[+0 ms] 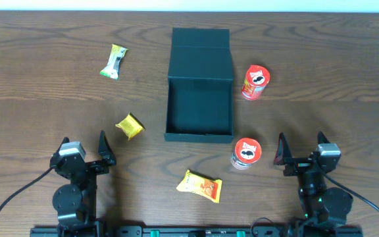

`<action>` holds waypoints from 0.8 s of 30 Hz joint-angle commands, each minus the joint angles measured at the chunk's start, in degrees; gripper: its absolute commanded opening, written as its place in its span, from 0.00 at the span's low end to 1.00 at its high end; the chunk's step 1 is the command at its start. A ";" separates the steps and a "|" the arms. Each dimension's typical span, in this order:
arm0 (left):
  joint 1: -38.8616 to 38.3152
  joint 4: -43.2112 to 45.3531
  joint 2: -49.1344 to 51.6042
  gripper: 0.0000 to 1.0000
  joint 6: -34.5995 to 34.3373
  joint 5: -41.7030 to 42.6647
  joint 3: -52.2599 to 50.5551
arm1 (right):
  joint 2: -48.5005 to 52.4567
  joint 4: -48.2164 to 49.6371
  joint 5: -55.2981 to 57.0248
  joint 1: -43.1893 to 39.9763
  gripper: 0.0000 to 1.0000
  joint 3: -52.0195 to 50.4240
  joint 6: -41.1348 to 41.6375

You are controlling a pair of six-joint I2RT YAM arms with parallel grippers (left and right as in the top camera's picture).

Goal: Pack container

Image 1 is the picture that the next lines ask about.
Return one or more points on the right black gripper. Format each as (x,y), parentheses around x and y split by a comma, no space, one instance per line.
(303,165)

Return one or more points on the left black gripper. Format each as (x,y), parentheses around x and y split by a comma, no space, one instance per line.
(91,165)

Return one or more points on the red Pringles can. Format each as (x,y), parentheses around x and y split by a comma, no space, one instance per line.
(247,151)
(256,79)

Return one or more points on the green yellow snack bar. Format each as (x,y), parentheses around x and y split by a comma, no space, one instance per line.
(112,69)

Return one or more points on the dark green box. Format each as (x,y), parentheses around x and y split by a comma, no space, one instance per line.
(200,87)

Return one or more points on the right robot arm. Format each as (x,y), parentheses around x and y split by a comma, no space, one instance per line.
(325,209)

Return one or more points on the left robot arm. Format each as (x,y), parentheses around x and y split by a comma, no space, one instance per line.
(75,202)

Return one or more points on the small yellow snack packet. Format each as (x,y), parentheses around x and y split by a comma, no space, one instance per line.
(131,126)

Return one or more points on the orange yellow snack bag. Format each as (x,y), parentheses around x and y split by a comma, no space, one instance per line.
(197,184)

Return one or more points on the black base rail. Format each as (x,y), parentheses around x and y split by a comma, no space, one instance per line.
(137,231)

